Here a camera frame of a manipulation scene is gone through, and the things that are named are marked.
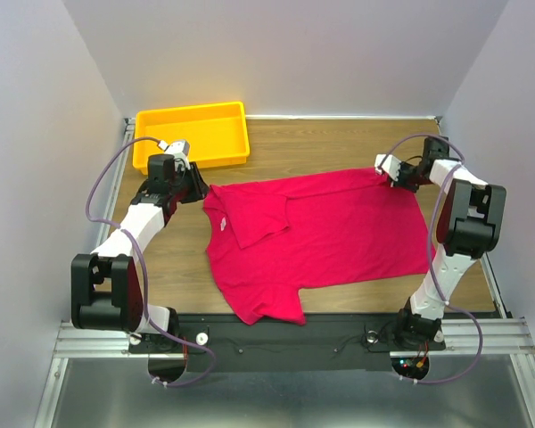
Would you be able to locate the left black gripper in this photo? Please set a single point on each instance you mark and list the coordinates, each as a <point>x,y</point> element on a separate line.
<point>200,189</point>

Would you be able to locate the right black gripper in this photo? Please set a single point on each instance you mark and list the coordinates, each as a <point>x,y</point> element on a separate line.
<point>399,183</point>

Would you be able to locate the yellow plastic tray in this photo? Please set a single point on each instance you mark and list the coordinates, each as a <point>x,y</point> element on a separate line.
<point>217,132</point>

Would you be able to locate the red t shirt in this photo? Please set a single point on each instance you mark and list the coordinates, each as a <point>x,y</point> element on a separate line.
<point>272,239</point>

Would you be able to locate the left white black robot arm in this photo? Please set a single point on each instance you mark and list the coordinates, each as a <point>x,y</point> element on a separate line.
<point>109,285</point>

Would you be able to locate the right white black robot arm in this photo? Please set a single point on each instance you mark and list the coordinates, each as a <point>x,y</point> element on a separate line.
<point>466,224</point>

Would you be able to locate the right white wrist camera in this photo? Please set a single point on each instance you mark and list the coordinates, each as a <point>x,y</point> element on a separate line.
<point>387,165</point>

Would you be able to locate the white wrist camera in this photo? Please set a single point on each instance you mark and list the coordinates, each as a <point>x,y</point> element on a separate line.
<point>387,165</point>
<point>179,149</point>

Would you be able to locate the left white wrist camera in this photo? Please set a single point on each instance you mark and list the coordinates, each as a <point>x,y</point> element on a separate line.
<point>179,149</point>

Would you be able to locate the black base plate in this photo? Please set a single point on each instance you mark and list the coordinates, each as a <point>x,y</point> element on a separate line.
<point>371,342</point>

